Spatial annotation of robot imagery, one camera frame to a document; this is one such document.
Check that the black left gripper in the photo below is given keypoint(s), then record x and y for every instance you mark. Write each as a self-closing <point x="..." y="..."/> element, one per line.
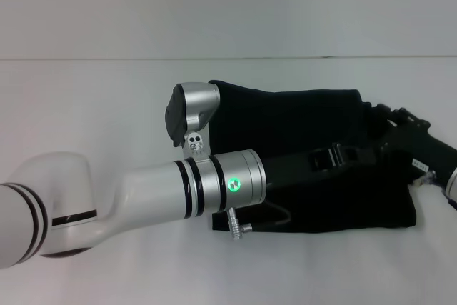
<point x="292" y="171"/>

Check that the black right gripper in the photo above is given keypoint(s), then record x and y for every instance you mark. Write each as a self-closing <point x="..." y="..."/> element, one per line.
<point x="417" y="144"/>

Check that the black FREE print t-shirt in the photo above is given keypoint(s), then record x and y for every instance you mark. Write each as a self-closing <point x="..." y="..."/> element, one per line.
<point x="303" y="119"/>

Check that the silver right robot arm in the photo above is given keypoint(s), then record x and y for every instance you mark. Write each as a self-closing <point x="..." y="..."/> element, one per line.
<point x="452" y="187"/>

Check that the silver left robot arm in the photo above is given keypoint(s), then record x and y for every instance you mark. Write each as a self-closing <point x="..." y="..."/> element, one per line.
<point x="143" y="190"/>

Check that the silver perforated housing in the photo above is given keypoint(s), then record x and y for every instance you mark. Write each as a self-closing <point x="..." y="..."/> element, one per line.
<point x="193" y="112"/>

